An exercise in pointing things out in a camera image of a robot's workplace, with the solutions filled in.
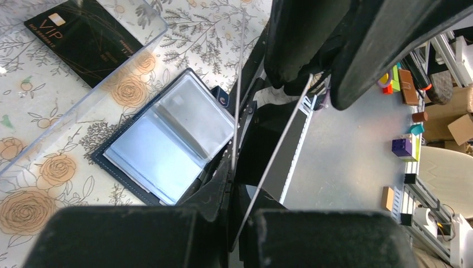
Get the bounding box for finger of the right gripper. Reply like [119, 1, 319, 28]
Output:
[330, 1, 472, 111]
[264, 1, 351, 89]

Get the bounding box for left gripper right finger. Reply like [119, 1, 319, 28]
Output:
[233, 186, 417, 267]

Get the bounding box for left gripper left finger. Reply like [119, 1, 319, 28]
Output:
[24, 161, 231, 267]

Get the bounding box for black credit card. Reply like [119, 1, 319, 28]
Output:
[230, 9, 248, 173]
[24, 1, 143, 88]
[152, 71, 234, 162]

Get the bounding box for blue leather card holder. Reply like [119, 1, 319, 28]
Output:
[92, 68, 234, 205]

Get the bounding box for clear plastic card box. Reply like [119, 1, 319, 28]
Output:
[0, 0, 169, 176]

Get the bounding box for colourful toy blocks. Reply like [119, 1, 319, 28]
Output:
[378, 64, 428, 162]

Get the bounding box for floral tablecloth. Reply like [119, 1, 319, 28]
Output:
[1, 1, 271, 267]

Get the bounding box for white slotted cable duct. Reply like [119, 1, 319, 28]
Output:
[279, 96, 318, 204]

